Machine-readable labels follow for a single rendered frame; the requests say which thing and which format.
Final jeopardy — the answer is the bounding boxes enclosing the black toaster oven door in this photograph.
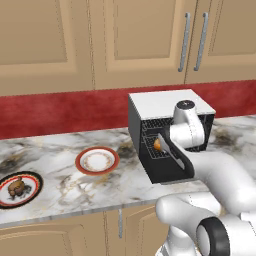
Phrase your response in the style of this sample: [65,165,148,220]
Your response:
[139,155,198,185]

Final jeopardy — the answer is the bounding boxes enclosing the black and white toaster oven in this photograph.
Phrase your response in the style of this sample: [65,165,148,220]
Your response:
[127,88,217,185]

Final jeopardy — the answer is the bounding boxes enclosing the red rimmed white plate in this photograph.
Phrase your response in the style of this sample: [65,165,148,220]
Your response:
[74,145,121,176]

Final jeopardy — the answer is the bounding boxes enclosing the grey wall cupboard handle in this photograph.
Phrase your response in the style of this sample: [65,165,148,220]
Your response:
[177,12,192,73]
[193,12,209,72]

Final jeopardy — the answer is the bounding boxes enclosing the beige base cupboard door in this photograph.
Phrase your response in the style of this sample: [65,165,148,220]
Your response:
[104,203,172,256]
[0,211,108,256]

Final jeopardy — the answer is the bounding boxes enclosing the beige wall cupboard door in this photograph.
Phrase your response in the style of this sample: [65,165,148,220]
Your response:
[0,0,96,98]
[87,0,199,91]
[184,0,256,85]

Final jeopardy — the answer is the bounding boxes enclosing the grey base cupboard handle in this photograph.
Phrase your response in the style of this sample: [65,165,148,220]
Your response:
[117,208,124,240]

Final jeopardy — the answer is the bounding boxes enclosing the brown chicken drumstick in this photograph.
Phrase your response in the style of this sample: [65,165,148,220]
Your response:
[7,176,27,201]

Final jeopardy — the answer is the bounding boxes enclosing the wire toaster oven rack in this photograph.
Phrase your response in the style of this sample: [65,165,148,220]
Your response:
[141,134,172,160]
[141,118,174,132]

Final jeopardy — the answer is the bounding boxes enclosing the orange hotdog bun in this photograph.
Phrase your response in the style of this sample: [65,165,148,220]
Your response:
[153,137,164,152]

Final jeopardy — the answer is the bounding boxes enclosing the black rimmed white plate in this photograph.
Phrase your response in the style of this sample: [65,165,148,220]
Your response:
[0,170,44,210]

